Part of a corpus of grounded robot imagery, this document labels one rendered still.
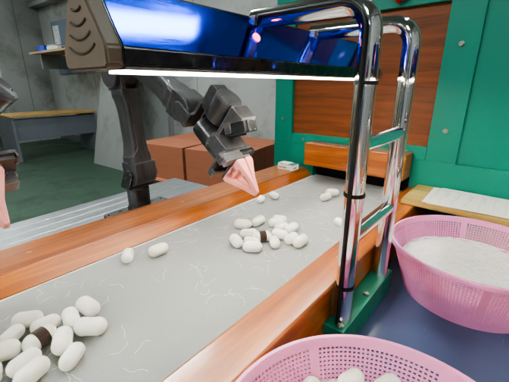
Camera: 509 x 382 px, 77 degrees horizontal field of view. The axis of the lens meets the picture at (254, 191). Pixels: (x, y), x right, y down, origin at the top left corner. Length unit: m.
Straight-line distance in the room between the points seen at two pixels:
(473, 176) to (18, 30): 7.32
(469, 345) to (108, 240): 0.60
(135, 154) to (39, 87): 6.67
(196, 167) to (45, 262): 2.37
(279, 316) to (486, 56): 0.74
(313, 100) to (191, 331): 0.82
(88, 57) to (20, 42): 7.21
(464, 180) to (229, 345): 0.73
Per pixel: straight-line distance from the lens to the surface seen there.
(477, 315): 0.60
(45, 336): 0.46
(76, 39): 0.34
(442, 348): 0.57
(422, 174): 0.96
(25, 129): 5.55
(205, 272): 0.54
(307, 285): 0.47
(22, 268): 0.61
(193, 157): 2.89
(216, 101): 0.67
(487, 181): 0.94
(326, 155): 0.98
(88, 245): 0.63
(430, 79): 0.95
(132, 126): 0.92
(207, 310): 0.46
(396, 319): 0.59
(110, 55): 0.30
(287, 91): 1.11
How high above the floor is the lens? 1.03
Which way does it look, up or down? 18 degrees down
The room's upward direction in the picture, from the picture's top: straight up
